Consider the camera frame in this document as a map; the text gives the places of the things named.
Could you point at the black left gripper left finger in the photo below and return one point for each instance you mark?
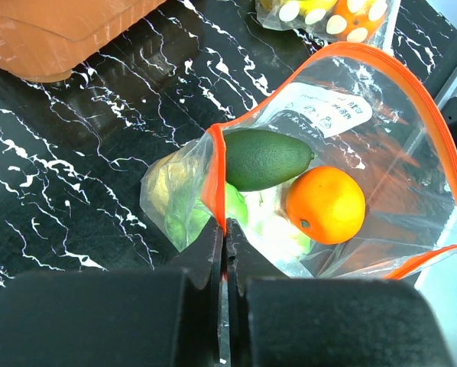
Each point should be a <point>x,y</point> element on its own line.
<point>165,317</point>

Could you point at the dark green fake avocado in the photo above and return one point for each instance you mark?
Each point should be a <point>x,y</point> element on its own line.
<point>259,159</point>

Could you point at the orange plastic basket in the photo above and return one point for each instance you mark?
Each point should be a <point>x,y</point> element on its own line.
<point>43,41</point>

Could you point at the clear orange-zip bag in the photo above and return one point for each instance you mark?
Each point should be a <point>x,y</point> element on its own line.
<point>365,113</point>

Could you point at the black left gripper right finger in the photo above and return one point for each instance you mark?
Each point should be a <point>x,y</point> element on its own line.
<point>275,320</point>

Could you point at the orange fake orange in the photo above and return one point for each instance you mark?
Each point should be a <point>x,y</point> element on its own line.
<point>326,204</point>

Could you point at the yellow fake lemon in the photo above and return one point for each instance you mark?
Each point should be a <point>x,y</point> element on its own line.
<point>167,175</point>

